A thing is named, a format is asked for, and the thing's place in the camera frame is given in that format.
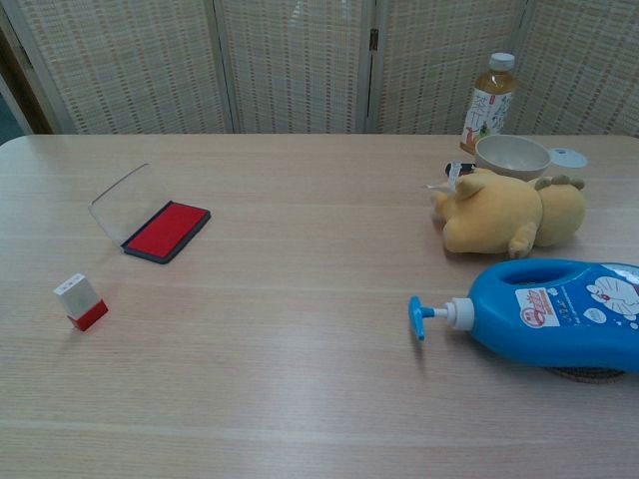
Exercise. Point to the white and red stamp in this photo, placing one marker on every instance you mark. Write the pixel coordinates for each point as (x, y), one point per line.
(75, 299)

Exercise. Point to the red ink stamp pad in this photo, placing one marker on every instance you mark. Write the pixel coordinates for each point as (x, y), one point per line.
(167, 229)

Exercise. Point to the black patterned square coaster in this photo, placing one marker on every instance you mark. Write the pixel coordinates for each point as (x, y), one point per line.
(467, 167)

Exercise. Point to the woven folding screen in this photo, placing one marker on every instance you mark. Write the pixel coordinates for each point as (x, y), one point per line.
(299, 65)

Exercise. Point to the yellow plush toy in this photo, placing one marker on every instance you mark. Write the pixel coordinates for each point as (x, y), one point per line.
(499, 219)

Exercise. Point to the beige bowl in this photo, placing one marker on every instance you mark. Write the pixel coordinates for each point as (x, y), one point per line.
(509, 155)

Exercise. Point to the amber tea bottle white cap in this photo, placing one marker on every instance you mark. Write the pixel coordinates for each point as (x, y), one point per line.
(491, 95)

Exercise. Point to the blue pump bottle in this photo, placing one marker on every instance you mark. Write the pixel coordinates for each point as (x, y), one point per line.
(549, 339)

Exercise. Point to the white round plastic lid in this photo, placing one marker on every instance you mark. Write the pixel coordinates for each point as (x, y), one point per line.
(569, 158)

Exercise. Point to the brown wooden board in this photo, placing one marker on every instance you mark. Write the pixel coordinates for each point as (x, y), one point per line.
(20, 85)

